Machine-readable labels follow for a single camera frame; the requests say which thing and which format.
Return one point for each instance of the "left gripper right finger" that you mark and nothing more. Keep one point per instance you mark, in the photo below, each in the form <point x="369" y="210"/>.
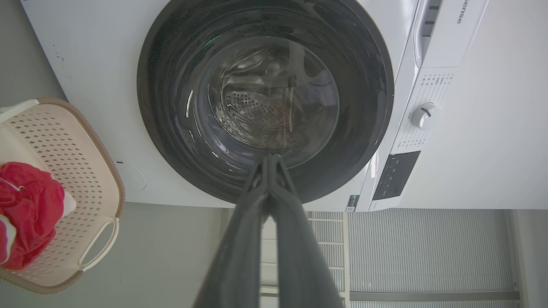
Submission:
<point x="299" y="256"/>

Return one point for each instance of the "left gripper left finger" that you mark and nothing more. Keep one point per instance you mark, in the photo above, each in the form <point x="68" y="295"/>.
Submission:
<point x="239" y="248"/>

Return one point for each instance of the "black round glass washer door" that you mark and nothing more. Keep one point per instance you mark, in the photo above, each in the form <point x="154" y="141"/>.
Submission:
<point x="171" y="107"/>

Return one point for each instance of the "white front-load washing machine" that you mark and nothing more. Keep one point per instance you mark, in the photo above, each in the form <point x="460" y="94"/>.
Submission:
<point x="102" y="64"/>

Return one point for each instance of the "small dark corner sticker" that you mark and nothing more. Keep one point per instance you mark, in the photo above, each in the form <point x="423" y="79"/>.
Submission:
<point x="352" y="203"/>

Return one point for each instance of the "black washer display panel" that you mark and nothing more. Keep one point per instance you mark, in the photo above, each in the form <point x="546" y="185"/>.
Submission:
<point x="396" y="175"/>

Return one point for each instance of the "white slatted panel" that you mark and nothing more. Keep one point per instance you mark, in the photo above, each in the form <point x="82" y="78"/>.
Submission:
<point x="428" y="248"/>

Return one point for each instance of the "round white filter cover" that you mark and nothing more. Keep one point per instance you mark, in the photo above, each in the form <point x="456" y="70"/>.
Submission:
<point x="132" y="176"/>

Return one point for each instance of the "steel perforated washer drum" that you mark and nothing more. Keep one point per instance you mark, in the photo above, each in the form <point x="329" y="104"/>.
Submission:
<point x="257" y="111"/>

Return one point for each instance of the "white round control knob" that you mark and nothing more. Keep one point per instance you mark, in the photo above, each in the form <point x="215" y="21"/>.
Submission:
<point x="426" y="116"/>

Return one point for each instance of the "cream perforated laundry basket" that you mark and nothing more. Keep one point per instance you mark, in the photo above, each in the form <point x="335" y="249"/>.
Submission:
<point x="77" y="149"/>

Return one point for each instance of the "red and white garment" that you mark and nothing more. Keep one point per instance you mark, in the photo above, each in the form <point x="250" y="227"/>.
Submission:
<point x="30" y="205"/>

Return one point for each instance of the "white detergent drawer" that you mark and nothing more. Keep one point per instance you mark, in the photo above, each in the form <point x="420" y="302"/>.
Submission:
<point x="428" y="30"/>

